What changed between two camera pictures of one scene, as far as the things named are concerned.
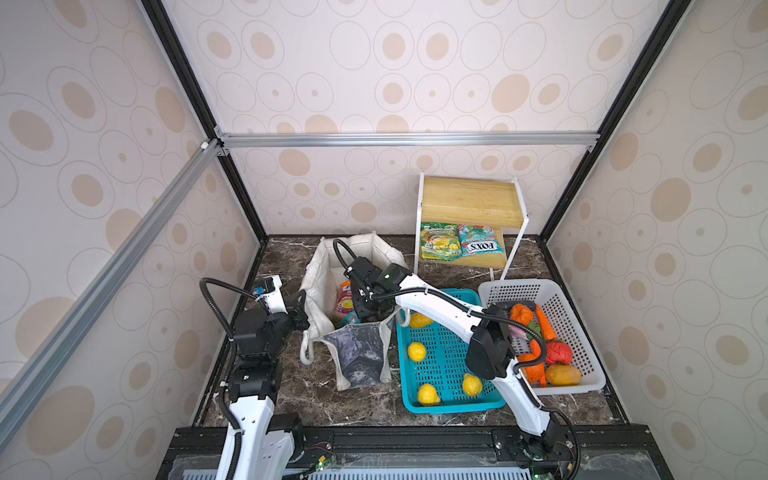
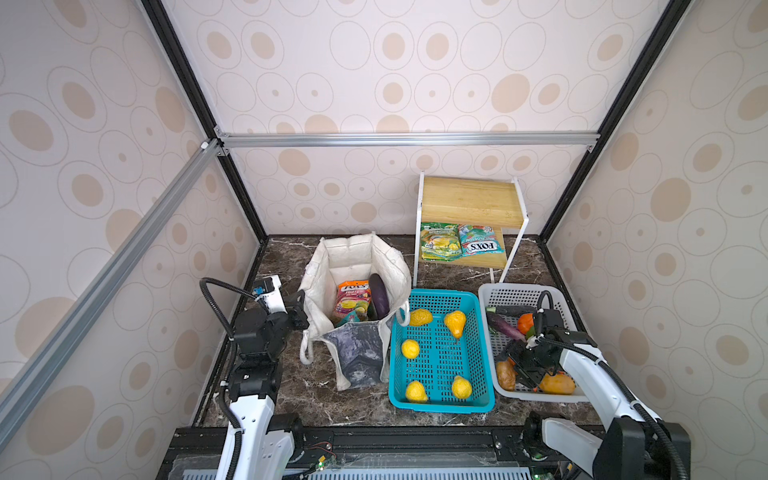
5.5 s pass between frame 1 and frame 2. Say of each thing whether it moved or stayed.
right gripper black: moved
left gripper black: stayed
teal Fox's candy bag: stayed
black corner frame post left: stayed
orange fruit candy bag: stayed
